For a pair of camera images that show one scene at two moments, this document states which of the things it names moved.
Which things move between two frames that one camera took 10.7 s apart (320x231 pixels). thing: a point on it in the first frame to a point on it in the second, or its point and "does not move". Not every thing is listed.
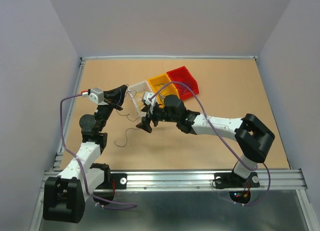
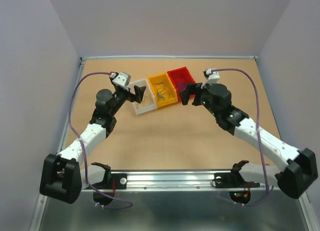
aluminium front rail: [281, 180] does not move
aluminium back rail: [83, 58] does not move
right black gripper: [145, 124] to [193, 88]
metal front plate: [187, 210] does not move
